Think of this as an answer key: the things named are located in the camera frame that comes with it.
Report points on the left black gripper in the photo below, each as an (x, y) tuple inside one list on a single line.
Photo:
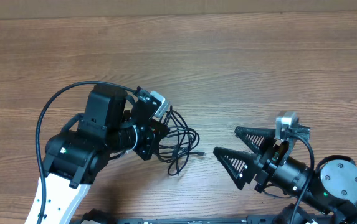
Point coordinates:
[(154, 132)]

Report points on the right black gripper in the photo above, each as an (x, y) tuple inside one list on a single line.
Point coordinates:
[(242, 158)]

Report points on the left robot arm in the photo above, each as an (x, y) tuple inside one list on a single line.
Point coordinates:
[(117, 119)]

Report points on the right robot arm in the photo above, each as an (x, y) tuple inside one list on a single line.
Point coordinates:
[(284, 158)]

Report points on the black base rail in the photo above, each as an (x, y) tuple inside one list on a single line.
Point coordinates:
[(251, 219)]

